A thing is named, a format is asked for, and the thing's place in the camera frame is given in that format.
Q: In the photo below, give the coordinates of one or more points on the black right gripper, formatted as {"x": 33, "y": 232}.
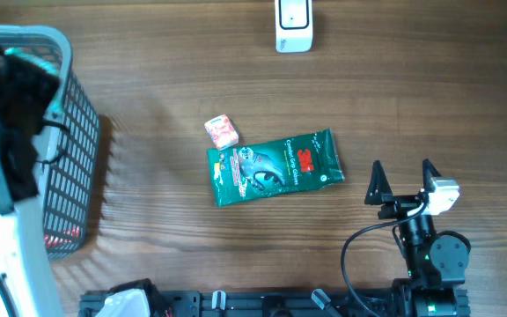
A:
{"x": 379, "y": 193}

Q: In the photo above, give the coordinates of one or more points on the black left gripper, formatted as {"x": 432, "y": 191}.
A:
{"x": 21, "y": 69}

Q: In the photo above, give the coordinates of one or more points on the green 3M gloves packet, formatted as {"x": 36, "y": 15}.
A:
{"x": 290, "y": 165}

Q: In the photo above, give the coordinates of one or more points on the small red white box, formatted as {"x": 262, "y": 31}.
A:
{"x": 222, "y": 132}

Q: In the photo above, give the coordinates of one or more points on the light teal wipes packet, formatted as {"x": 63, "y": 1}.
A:
{"x": 55, "y": 106}

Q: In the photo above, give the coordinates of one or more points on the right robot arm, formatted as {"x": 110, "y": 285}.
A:
{"x": 436, "y": 261}

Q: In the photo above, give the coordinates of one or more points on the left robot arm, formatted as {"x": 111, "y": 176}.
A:
{"x": 27, "y": 284}

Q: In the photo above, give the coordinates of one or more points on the white barcode scanner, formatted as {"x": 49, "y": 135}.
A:
{"x": 294, "y": 26}

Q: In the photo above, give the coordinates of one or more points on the grey plastic mesh basket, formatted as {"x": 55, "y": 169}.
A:
{"x": 67, "y": 156}

